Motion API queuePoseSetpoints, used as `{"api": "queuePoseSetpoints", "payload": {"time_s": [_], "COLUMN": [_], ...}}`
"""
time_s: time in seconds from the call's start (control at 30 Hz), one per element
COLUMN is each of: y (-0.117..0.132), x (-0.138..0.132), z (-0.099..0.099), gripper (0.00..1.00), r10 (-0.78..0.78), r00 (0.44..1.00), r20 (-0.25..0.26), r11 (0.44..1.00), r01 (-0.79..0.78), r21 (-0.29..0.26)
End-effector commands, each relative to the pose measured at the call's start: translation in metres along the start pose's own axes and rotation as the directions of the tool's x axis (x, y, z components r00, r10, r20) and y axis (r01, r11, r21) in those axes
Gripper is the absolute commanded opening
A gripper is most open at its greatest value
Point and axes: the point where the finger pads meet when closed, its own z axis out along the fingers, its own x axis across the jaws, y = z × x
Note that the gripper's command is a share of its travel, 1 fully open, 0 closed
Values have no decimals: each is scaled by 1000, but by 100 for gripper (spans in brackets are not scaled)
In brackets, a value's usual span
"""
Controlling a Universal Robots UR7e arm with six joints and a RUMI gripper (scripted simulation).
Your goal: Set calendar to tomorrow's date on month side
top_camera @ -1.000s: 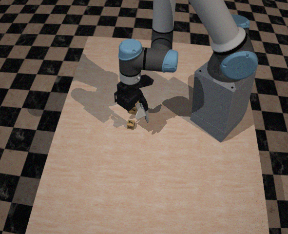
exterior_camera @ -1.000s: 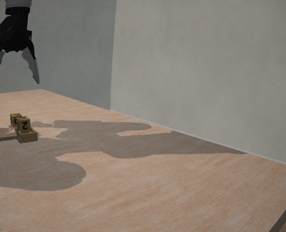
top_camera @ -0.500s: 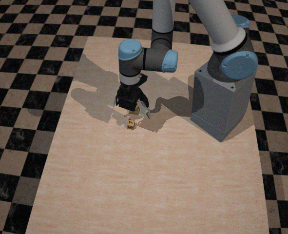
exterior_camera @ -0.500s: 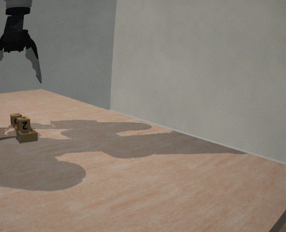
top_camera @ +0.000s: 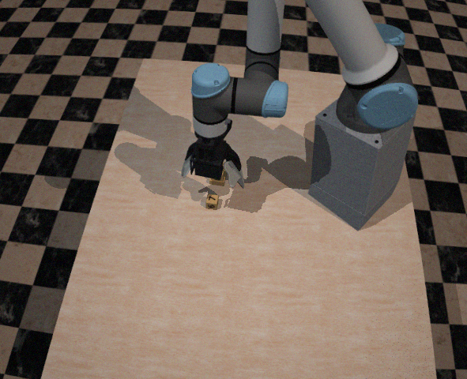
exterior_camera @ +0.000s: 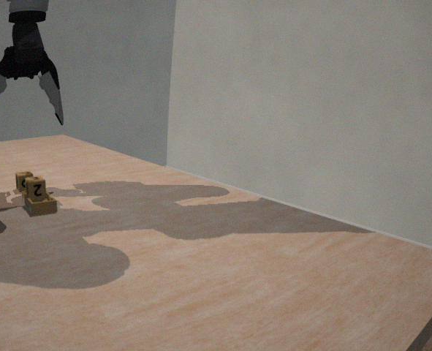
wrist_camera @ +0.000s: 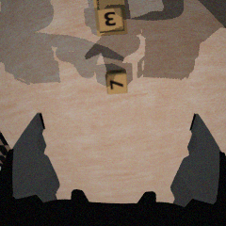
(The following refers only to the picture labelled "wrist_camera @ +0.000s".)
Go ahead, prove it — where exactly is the tan wooden number cube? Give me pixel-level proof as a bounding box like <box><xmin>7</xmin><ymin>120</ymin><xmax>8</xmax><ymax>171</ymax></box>
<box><xmin>105</xmin><ymin>69</ymin><xmax>128</xmax><ymax>94</ymax></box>
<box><xmin>97</xmin><ymin>8</ymin><xmax>123</xmax><ymax>32</ymax></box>

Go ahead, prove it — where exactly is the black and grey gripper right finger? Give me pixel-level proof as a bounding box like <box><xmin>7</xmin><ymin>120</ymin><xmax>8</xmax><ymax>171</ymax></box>
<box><xmin>170</xmin><ymin>114</ymin><xmax>226</xmax><ymax>226</ymax></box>

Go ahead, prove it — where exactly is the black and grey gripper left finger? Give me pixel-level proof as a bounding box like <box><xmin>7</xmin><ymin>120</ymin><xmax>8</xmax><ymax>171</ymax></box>
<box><xmin>0</xmin><ymin>113</ymin><xmax>60</xmax><ymax>226</ymax></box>

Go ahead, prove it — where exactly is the brown wooden tray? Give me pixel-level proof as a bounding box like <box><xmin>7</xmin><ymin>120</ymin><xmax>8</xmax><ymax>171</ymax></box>
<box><xmin>93</xmin><ymin>0</ymin><xmax>128</xmax><ymax>37</ymax></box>

